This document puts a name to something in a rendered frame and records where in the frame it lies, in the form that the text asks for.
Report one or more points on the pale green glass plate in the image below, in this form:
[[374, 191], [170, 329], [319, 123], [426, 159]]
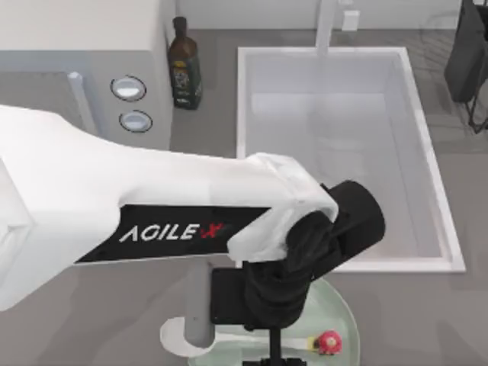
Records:
[[328, 305]]

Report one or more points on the large microwave knob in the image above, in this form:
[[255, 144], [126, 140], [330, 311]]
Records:
[[128, 88]]

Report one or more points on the white wall socket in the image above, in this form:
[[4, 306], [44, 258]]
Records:
[[350, 21]]

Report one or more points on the tall white tap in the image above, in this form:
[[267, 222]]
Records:
[[325, 26]]

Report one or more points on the white sink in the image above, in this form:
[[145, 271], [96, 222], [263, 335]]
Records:
[[343, 152]]

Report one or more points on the dark glass bottle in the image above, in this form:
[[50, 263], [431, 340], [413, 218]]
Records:
[[185, 65]]

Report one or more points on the pale microwave oven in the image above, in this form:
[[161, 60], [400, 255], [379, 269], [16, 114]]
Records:
[[114, 45]]

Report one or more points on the red and yellow toy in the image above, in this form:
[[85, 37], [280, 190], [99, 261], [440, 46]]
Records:
[[329, 341]]

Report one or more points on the black metal rack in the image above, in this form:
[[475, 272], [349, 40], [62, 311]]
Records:
[[467, 57]]

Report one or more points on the small microwave knob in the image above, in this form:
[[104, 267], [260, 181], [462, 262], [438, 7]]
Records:
[[135, 121]]

